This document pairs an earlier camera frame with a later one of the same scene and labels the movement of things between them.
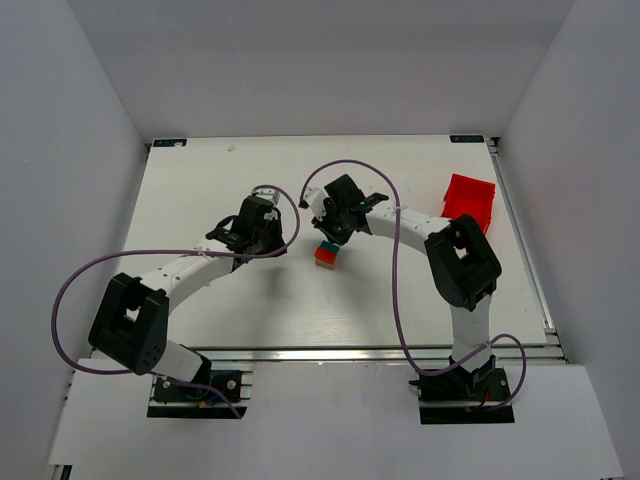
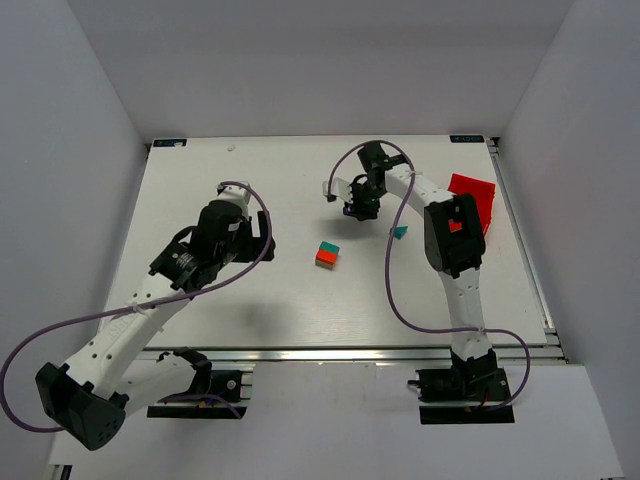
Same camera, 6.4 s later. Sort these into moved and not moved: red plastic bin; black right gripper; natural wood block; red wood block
Moved: black right gripper
Not moved: red plastic bin; red wood block; natural wood block
